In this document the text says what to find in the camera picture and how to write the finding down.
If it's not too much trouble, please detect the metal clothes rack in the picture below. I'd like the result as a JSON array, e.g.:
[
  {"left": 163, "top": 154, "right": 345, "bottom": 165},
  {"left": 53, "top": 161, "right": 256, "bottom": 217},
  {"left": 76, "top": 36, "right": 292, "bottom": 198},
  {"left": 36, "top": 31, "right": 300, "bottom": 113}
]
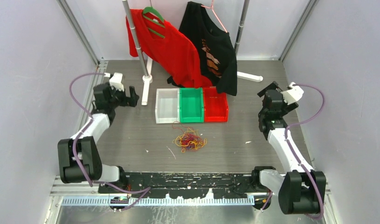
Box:
[{"left": 121, "top": 0, "right": 264, "bottom": 106}]

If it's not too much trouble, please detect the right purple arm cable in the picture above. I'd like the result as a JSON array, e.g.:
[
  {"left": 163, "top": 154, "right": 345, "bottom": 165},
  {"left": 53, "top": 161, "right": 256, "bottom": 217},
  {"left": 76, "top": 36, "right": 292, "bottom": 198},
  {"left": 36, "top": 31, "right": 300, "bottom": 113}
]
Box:
[{"left": 260, "top": 83, "right": 325, "bottom": 221}]

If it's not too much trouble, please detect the pink clothes hanger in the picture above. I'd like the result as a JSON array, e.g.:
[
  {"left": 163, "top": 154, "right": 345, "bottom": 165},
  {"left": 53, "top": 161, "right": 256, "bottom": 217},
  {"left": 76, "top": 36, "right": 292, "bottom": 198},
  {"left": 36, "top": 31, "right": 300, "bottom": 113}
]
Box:
[{"left": 201, "top": 0, "right": 228, "bottom": 33}]

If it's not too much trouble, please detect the red plastic bin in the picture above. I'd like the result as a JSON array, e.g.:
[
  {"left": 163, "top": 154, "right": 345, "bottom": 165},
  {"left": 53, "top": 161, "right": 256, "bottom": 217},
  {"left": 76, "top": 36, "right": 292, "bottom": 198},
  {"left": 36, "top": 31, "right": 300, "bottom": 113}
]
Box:
[{"left": 203, "top": 87, "right": 229, "bottom": 123}]

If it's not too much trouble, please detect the green plastic bin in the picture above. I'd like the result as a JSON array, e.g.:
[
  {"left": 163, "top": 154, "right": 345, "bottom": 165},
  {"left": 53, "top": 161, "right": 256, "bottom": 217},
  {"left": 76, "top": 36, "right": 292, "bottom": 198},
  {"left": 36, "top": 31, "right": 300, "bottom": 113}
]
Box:
[{"left": 179, "top": 88, "right": 204, "bottom": 123}]

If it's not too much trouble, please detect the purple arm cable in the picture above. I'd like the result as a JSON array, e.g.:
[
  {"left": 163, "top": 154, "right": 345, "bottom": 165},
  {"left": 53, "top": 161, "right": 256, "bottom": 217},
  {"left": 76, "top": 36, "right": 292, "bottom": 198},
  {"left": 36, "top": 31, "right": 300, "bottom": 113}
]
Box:
[
  {"left": 69, "top": 72, "right": 152, "bottom": 212},
  {"left": 260, "top": 83, "right": 325, "bottom": 221}
]

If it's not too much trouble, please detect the black printed t-shirt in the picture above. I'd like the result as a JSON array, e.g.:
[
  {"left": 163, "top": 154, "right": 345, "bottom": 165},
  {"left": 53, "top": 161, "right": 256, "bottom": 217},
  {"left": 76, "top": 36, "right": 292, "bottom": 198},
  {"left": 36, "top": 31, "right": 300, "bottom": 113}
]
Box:
[{"left": 167, "top": 1, "right": 237, "bottom": 96}]

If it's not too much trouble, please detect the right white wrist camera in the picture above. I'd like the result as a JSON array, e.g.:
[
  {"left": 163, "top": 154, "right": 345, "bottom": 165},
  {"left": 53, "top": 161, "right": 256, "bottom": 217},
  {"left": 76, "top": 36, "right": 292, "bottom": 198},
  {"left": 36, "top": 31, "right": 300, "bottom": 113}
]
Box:
[{"left": 281, "top": 82, "right": 304, "bottom": 105}]

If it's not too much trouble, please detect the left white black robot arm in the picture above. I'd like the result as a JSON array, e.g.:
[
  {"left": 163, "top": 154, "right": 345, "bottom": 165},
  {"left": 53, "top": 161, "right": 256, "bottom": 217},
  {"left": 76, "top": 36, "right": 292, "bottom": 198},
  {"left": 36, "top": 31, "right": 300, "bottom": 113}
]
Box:
[{"left": 57, "top": 83, "right": 140, "bottom": 193}]

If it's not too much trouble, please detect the red t-shirt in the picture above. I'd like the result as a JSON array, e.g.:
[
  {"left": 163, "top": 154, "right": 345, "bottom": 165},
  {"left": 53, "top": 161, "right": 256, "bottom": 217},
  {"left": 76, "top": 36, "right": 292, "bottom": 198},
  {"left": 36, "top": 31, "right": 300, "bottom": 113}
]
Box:
[{"left": 130, "top": 9, "right": 212, "bottom": 88}]

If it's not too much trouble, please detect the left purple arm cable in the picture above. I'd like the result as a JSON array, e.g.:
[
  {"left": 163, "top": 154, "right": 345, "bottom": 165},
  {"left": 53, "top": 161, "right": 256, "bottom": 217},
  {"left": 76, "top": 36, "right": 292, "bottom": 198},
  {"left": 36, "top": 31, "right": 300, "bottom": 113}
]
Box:
[{"left": 69, "top": 72, "right": 152, "bottom": 212}]

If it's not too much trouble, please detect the coloured cable pile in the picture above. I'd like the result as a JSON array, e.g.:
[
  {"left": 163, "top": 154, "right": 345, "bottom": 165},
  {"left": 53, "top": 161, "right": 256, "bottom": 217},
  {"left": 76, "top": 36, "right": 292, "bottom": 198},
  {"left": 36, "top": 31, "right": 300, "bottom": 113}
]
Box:
[{"left": 172, "top": 122, "right": 208, "bottom": 154}]

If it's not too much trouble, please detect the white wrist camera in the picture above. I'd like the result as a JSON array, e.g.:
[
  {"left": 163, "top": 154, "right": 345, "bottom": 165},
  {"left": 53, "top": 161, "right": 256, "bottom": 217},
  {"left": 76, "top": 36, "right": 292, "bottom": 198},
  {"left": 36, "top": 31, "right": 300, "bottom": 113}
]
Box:
[
  {"left": 281, "top": 82, "right": 304, "bottom": 105},
  {"left": 109, "top": 72, "right": 125, "bottom": 92}
]

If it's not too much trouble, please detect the green clothes hanger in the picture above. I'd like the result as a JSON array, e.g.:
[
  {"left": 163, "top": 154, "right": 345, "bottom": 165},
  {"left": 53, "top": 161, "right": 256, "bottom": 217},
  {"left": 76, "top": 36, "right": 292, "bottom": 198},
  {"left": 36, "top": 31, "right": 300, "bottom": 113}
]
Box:
[{"left": 142, "top": 6, "right": 165, "bottom": 28}]

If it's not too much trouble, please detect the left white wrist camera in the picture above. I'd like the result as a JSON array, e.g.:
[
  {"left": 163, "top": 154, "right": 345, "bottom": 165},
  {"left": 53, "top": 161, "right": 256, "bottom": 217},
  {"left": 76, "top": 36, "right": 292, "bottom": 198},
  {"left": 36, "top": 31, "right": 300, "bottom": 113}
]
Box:
[{"left": 109, "top": 72, "right": 125, "bottom": 92}]

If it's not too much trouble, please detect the white plastic bin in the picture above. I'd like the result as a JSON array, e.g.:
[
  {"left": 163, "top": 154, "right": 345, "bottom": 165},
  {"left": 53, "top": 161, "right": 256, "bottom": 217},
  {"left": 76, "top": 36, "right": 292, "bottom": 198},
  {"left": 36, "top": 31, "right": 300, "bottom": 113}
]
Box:
[{"left": 155, "top": 88, "right": 180, "bottom": 124}]

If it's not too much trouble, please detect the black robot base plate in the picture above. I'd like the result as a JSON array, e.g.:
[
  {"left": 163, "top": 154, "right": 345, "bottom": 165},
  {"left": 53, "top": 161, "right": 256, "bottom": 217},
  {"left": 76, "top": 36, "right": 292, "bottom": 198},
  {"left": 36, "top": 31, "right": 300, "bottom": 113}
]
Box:
[{"left": 98, "top": 172, "right": 270, "bottom": 199}]

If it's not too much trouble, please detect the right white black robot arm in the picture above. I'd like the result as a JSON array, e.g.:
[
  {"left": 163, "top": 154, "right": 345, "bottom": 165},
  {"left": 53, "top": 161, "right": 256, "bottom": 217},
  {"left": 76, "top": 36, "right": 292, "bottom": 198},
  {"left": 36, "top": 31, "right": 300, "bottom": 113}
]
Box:
[{"left": 251, "top": 82, "right": 327, "bottom": 220}]

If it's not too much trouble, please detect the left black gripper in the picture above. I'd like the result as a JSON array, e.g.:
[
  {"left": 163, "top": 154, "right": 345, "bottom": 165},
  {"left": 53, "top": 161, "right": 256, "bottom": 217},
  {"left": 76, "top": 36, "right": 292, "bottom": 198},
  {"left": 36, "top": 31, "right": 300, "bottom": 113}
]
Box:
[{"left": 107, "top": 83, "right": 138, "bottom": 109}]

